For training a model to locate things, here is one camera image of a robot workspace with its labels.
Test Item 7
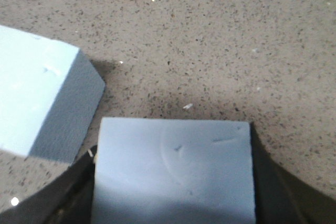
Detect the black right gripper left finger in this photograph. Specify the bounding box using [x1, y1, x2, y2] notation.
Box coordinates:
[1, 145, 97, 223]

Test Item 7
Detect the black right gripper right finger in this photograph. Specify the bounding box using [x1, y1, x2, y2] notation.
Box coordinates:
[249, 123, 335, 223]

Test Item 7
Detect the light blue foam cube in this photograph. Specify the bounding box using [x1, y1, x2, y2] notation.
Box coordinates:
[91, 117, 256, 223]
[1, 26, 105, 163]

